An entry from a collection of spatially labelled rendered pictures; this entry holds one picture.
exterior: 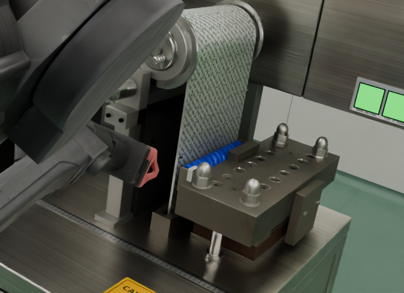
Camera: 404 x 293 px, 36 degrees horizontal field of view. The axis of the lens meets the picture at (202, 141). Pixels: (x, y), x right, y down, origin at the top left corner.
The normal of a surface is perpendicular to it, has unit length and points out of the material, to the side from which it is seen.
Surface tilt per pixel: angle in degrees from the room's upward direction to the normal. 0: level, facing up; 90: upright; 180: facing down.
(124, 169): 59
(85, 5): 67
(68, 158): 33
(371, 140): 90
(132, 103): 90
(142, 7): 43
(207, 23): 37
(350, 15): 90
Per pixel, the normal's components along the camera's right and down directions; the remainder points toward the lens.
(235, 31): 0.82, -0.11
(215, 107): 0.83, 0.32
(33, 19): 0.15, -0.09
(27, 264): 0.15, -0.92
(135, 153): -0.38, -0.26
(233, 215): -0.54, 0.24
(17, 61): 0.73, -0.56
